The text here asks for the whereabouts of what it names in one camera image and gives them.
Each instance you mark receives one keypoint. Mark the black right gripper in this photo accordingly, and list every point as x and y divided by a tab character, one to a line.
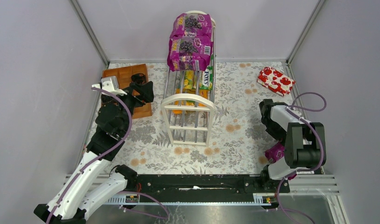
268	114

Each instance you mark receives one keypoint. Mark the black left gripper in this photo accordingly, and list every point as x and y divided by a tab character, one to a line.
135	94

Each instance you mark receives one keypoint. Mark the purple grape candy bag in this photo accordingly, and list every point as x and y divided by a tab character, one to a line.
193	25
189	53
275	153

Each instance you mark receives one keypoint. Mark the yellow green candy bag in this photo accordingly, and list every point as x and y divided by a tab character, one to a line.
203	80

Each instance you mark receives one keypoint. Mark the purple grape candy bag front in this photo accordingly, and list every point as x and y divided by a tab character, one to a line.
189	53

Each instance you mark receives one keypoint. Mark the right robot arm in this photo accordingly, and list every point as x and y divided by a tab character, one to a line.
303	142

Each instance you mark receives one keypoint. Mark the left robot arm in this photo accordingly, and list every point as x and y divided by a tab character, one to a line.
75	202

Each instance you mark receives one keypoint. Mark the cream and metal shelf rack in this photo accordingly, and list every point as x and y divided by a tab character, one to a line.
189	114

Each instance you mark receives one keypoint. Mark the brown wooden compartment tray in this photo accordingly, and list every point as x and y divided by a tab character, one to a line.
124	75

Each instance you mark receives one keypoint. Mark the floral table mat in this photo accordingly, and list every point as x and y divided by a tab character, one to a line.
238	139

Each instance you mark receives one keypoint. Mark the red white heart bag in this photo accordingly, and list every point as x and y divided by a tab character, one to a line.
275	81

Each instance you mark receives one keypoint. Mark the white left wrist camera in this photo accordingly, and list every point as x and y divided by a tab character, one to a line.
110	84

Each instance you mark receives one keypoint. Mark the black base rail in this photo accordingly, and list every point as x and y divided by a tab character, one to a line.
218	189

